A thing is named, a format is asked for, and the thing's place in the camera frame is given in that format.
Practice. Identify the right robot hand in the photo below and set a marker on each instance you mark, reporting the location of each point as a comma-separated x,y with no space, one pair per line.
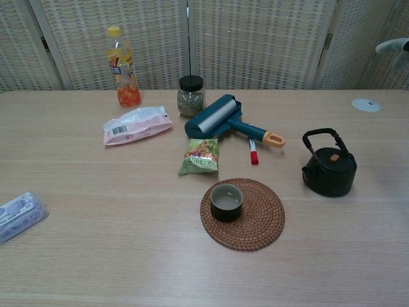
394,46

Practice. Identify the black teapot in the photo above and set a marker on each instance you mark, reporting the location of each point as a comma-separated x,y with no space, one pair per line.
332,176

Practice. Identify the round woven rattan coaster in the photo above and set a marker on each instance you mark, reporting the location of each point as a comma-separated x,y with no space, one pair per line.
255,224

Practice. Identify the small metal cup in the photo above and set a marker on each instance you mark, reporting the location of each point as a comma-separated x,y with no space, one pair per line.
226,208

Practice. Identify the metal screen hinge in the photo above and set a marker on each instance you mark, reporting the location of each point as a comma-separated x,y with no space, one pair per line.
44,44
329,41

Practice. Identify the woven folding screen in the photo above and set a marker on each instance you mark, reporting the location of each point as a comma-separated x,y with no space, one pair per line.
255,41

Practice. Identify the red and white marker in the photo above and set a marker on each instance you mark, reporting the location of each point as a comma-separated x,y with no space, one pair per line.
254,156

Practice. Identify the teal lint roller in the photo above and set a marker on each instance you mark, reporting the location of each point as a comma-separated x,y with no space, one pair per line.
211,120

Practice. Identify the glass jar with black lid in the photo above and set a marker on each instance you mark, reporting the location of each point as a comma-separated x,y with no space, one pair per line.
190,99

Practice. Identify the green snack bag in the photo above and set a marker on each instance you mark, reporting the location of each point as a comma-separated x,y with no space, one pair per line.
199,156

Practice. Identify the pink and white packet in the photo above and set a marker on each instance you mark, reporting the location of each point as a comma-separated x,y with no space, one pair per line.
137,128

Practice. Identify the orange drink bottle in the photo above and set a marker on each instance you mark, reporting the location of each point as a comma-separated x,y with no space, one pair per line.
124,76

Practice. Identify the clear plastic tissue pack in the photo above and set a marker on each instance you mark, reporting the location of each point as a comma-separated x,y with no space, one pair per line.
19,214

